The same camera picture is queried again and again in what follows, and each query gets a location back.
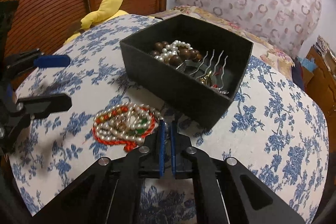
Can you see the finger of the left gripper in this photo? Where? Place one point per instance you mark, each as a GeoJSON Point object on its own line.
{"type": "Point", "coordinates": [51, 61]}
{"type": "Point", "coordinates": [41, 107]}

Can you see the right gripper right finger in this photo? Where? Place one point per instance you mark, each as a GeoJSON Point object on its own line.
{"type": "Point", "coordinates": [225, 191]}

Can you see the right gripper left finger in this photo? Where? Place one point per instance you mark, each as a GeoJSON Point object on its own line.
{"type": "Point", "coordinates": [109, 190]}

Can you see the silver hair comb pin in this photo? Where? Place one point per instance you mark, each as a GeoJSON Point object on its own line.
{"type": "Point", "coordinates": [210, 71]}

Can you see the black jewelry box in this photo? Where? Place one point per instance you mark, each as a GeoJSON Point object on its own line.
{"type": "Point", "coordinates": [156, 58]}

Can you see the blue floral white cloth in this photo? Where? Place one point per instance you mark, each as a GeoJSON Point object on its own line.
{"type": "Point", "coordinates": [273, 127]}

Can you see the yellow Pikachu plush toy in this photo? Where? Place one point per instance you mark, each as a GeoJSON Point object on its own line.
{"type": "Point", "coordinates": [108, 9]}

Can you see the wooden side cabinet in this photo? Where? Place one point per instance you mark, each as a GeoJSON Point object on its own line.
{"type": "Point", "coordinates": [321, 88]}

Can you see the floral bed blanket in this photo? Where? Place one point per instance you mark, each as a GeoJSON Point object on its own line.
{"type": "Point", "coordinates": [263, 50]}

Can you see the blue gift bag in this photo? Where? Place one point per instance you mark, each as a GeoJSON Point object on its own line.
{"type": "Point", "coordinates": [309, 64]}

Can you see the cardboard box on cabinet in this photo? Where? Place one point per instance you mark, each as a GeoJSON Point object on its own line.
{"type": "Point", "coordinates": [330, 60]}

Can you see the stack of folded papers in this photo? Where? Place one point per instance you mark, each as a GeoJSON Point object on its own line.
{"type": "Point", "coordinates": [323, 46]}

